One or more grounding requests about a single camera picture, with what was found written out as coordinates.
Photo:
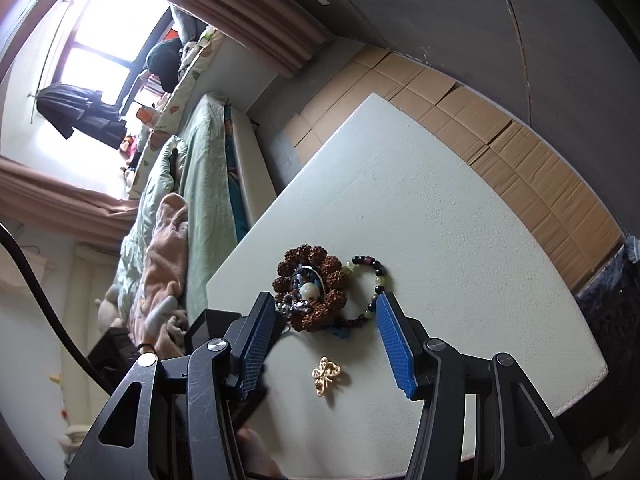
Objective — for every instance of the bed with green sheet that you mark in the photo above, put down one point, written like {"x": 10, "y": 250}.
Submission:
{"x": 210, "y": 170}

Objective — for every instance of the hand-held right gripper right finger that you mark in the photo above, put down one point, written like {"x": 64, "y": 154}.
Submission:
{"x": 392, "y": 340}

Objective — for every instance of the grey pillow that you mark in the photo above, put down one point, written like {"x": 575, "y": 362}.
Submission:
{"x": 187, "y": 22}

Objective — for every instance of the pink fleece blanket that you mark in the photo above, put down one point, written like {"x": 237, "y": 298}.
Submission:
{"x": 165, "y": 250}

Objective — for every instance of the printed window seat cushion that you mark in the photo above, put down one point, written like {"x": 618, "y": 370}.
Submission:
{"x": 190, "y": 80}

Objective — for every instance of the window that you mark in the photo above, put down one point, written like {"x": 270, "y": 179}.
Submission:
{"x": 115, "y": 15}

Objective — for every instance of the gold butterfly brooch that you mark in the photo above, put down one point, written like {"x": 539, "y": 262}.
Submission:
{"x": 325, "y": 373}

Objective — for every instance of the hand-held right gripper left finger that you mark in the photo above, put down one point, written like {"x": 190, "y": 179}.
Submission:
{"x": 255, "y": 340}

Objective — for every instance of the dark patterned cloth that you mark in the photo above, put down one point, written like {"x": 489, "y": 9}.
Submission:
{"x": 610, "y": 320}

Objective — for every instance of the green quilt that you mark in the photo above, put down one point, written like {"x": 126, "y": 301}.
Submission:
{"x": 160, "y": 180}

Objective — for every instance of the dark bag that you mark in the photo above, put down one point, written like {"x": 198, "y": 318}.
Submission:
{"x": 164, "y": 62}

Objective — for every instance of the hanging dark clothes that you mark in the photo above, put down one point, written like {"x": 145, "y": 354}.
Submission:
{"x": 75, "y": 107}

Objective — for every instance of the orange and white box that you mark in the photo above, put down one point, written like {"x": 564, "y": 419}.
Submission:
{"x": 147, "y": 116}

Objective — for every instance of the cream padded headboard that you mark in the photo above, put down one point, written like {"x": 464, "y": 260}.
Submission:
{"x": 87, "y": 280}

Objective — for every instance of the pink curtain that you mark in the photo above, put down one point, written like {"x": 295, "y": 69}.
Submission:
{"x": 225, "y": 15}
{"x": 50, "y": 190}

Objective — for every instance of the beige plush toy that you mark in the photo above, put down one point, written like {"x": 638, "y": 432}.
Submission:
{"x": 110, "y": 312}

